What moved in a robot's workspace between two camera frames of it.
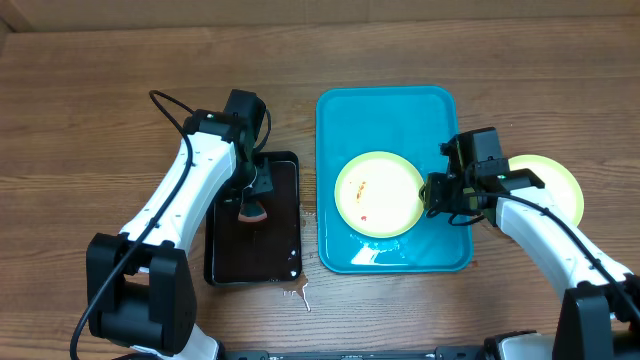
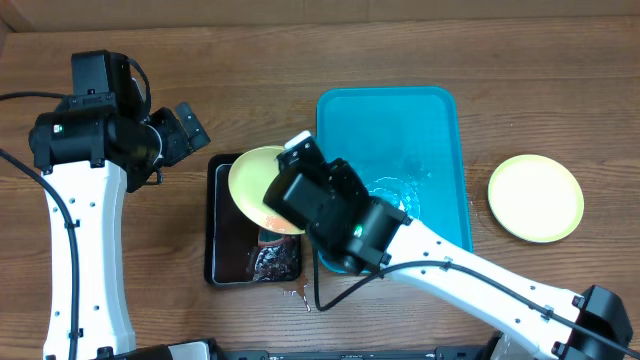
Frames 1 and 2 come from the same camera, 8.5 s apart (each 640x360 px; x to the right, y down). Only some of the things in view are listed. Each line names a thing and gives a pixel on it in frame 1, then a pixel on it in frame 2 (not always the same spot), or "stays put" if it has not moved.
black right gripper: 438,197 to 344,182
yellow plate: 377,194 to 251,176
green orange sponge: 252,212 to 268,238
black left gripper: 265,184 to 178,148
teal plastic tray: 413,121 stays put
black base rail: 442,354 stays put
